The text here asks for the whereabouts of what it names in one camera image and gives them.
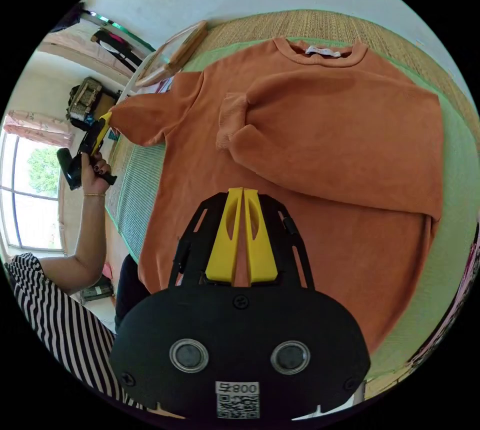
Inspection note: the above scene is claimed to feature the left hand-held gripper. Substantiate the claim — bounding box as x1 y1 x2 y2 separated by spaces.
76 111 118 187

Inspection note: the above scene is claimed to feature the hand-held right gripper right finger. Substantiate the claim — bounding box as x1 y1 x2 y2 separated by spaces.
243 188 280 285

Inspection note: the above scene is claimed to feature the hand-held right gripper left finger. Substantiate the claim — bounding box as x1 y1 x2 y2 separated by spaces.
205 187 243 283

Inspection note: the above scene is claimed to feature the orange hoodie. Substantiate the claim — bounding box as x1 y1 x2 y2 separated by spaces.
108 37 446 355

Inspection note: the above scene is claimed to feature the person's left forearm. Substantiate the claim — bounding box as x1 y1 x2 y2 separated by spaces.
72 193 109 290

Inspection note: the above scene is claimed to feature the person's left hand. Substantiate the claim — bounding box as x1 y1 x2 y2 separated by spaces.
80 153 112 197

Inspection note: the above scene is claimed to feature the woven bag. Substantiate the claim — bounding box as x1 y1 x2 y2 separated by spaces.
66 76 105 127

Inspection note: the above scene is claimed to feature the pink curtain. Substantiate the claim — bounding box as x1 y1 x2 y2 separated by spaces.
2 109 75 148

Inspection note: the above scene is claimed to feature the window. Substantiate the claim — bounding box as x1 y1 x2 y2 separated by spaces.
0 132 65 251

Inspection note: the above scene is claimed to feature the wooden framed board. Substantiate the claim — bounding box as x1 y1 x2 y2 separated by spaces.
134 20 209 88

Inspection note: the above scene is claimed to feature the person's body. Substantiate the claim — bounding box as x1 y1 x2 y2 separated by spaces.
2 251 152 412

